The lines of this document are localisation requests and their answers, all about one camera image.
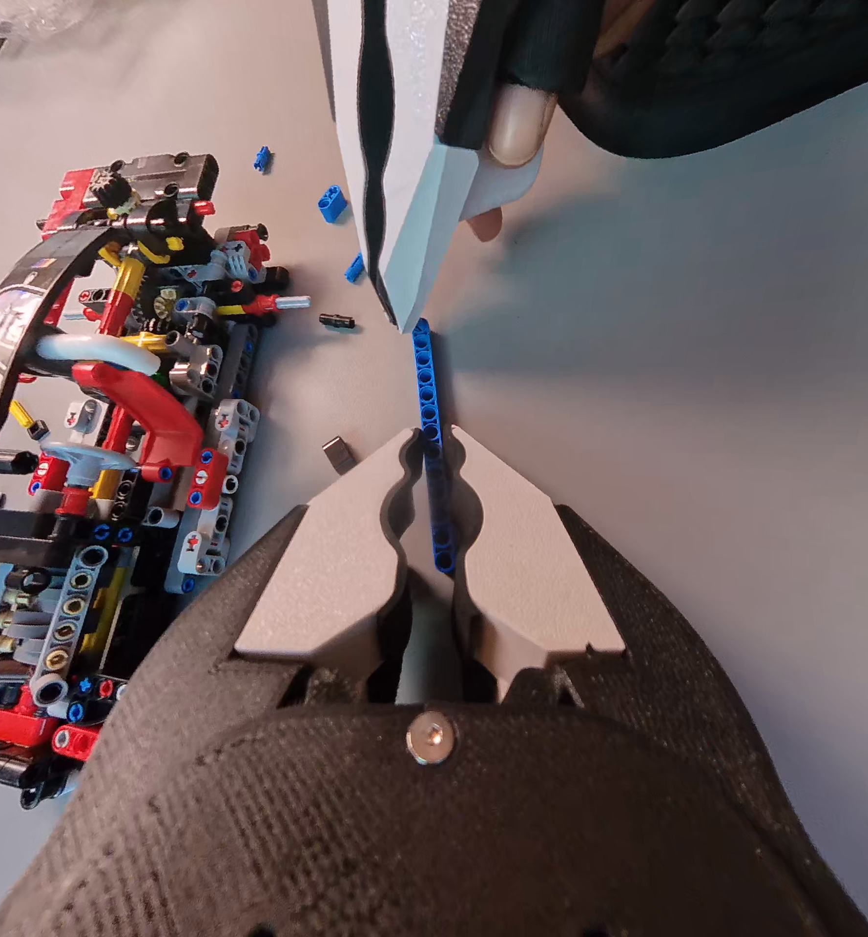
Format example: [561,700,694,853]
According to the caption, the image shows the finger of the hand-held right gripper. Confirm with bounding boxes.
[315,0,394,325]
[364,0,543,332]

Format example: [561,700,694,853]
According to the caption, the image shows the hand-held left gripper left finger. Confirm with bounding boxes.
[235,428,425,702]

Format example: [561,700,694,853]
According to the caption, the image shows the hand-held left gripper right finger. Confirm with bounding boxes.
[450,426,627,702]

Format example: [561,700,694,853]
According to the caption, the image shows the long blue lego beam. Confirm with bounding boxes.
[411,318,455,573]

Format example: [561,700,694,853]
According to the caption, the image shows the partly built lego car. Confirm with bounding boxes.
[0,150,312,810]

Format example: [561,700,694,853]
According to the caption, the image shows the person's right hand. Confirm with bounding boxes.
[469,82,558,243]

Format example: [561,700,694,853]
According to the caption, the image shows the black office chair seat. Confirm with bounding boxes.
[555,0,868,207]

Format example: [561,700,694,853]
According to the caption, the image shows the clear plastic bags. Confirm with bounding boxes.
[0,0,113,34]

